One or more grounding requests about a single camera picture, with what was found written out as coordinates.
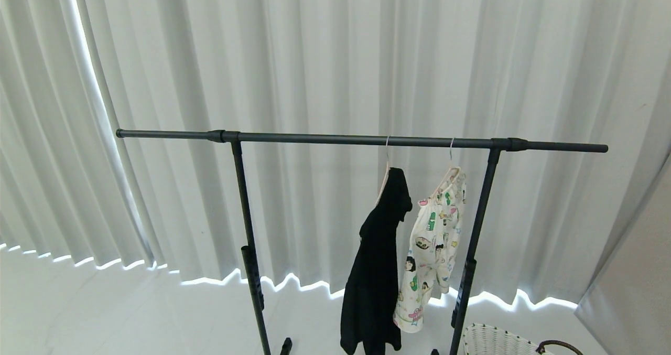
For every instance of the pink clothes hanger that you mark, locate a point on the pink clothes hanger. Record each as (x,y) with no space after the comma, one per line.
(384,179)
(452,172)

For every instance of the black short-sleeved shirt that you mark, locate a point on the black short-sleeved shirt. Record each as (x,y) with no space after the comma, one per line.
(375,281)

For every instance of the cream printed garment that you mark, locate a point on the cream printed garment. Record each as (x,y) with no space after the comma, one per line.
(432,250)

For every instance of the black clothes rack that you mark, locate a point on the black clothes rack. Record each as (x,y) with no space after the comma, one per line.
(314,139)

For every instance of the white laundry basket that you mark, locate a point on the white laundry basket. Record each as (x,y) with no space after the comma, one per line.
(487,342)

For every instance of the white curtain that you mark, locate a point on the white curtain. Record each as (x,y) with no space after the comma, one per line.
(314,56)

